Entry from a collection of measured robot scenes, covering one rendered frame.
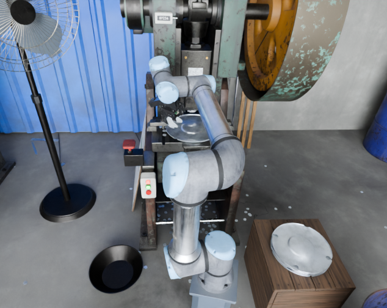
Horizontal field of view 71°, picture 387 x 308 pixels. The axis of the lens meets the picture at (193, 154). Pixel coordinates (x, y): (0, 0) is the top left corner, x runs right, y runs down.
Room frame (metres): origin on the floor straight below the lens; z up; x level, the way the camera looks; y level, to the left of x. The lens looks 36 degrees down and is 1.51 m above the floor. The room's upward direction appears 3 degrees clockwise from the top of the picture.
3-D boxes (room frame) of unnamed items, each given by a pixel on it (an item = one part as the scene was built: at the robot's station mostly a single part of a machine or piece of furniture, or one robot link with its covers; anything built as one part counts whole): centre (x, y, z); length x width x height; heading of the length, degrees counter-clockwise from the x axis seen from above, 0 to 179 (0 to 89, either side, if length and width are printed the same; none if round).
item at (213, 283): (0.63, -0.12, 0.50); 0.15 x 0.15 x 0.10
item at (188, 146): (1.22, 0.00, 0.72); 0.25 x 0.14 x 0.14; 8
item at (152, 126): (1.37, 0.19, 0.76); 0.17 x 0.06 x 0.10; 98
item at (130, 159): (1.12, 0.30, 0.62); 0.10 x 0.06 x 0.20; 98
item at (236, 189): (1.56, -0.22, 0.45); 0.92 x 0.12 x 0.90; 8
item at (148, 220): (1.49, 0.31, 0.45); 0.92 x 0.12 x 0.90; 8
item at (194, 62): (1.35, 0.02, 1.04); 0.17 x 0.15 x 0.30; 8
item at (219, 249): (0.63, -0.11, 0.62); 0.13 x 0.12 x 0.14; 107
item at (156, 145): (1.39, 0.03, 0.68); 0.45 x 0.30 x 0.06; 98
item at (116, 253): (0.87, 0.40, 0.04); 0.30 x 0.30 x 0.07
